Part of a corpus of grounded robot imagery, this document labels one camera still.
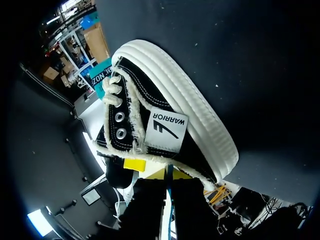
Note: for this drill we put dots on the teal box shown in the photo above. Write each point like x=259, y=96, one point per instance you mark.
x=98, y=80

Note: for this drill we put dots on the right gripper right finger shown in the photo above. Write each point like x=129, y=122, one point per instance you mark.
x=190, y=212

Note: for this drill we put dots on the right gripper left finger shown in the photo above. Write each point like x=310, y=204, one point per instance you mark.
x=145, y=207

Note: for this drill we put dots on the black canvas shoe white sole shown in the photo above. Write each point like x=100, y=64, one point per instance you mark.
x=165, y=110

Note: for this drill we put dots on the blue and black insole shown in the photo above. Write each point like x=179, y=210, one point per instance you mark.
x=170, y=190

